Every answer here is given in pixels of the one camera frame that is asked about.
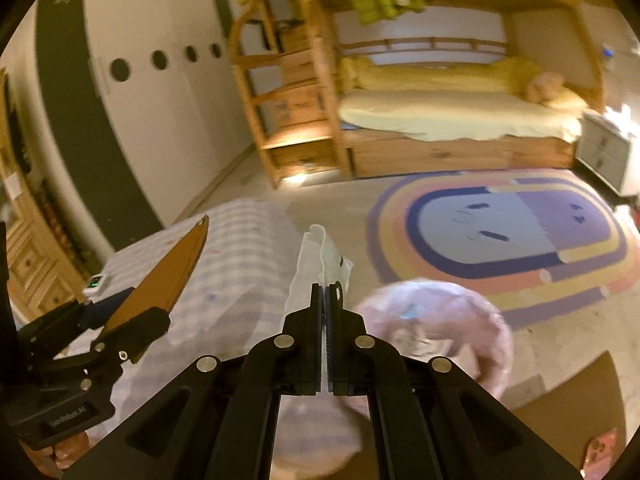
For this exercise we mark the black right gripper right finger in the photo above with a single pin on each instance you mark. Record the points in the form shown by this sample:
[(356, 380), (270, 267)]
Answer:
[(358, 362)]

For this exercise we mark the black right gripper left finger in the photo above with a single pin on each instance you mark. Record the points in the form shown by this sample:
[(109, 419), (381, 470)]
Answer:
[(291, 361)]

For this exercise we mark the pale green round pads packet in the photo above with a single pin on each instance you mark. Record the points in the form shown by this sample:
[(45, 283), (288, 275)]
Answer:
[(318, 262)]

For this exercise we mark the trash bin with pink bag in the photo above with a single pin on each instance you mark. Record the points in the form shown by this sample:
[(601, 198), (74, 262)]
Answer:
[(424, 318)]

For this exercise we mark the left hand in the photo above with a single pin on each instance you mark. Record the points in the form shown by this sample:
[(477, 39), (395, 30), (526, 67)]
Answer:
[(54, 460)]

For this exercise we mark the checkered blue tablecloth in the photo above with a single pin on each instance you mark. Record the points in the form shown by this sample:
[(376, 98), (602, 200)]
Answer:
[(235, 298)]

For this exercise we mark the wooden corner cabinet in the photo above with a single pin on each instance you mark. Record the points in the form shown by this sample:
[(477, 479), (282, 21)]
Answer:
[(42, 276)]

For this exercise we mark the white digital clock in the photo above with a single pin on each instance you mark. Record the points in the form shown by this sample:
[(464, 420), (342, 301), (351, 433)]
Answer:
[(96, 285)]

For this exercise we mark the rainbow oval rug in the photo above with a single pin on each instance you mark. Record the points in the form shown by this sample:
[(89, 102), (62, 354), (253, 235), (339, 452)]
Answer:
[(537, 243)]

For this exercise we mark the brown cardboard box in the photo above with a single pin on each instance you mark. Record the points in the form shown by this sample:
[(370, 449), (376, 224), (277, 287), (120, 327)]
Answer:
[(583, 419)]

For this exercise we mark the yellow bed quilt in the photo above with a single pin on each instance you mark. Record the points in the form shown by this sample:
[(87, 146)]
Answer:
[(468, 101)]

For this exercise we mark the white wardrobe with round holes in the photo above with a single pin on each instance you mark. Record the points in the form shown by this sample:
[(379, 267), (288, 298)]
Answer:
[(142, 105)]

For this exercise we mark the wooden stair drawers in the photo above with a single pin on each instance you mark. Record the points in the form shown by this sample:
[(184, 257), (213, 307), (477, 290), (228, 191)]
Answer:
[(285, 93)]

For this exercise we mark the white nightstand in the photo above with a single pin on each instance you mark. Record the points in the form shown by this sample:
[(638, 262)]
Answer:
[(611, 154)]

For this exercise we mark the wooden bunk bed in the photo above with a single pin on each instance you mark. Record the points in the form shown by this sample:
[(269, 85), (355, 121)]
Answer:
[(551, 33)]

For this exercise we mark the plush toy on bed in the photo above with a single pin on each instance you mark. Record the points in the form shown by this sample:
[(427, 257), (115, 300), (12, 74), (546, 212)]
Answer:
[(544, 87)]

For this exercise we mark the clothes pile on stairs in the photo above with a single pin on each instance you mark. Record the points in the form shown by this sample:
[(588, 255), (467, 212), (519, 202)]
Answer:
[(272, 0)]

